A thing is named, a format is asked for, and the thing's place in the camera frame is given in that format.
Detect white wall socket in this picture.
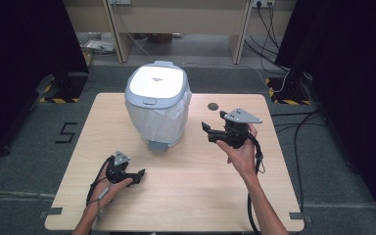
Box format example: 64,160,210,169
251,0,276,9

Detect clear plastic bin liner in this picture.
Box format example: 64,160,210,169
124,91,193,147

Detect grey white pedal trash can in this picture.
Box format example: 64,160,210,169
123,60,193,153

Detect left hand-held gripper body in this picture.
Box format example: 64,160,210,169
105,149,134,184

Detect black stand base hazard tape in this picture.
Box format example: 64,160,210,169
38,71,90,104
263,70,313,106

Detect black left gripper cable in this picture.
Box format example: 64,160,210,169
85,155,116,224

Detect black cables on floor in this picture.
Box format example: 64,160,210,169
269,109,328,213

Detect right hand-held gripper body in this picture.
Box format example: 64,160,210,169
220,107,264,150

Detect black curtain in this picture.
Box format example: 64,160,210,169
274,0,376,226
0,0,90,168

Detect person's right hand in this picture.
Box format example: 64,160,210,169
214,123,259,180

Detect clutter of packets under desk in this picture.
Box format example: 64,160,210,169
77,30,118,57

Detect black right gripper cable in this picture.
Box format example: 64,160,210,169
246,131,266,235

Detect black cables from wall socket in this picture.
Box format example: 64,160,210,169
243,2,292,72

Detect beige wooden desk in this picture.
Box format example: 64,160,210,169
62,0,298,65

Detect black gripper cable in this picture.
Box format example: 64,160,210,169
246,131,266,235
85,155,116,224

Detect person's left hand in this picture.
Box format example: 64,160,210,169
85,162,134,213

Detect grey tape strip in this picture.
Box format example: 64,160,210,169
39,207,64,219
288,211,313,224

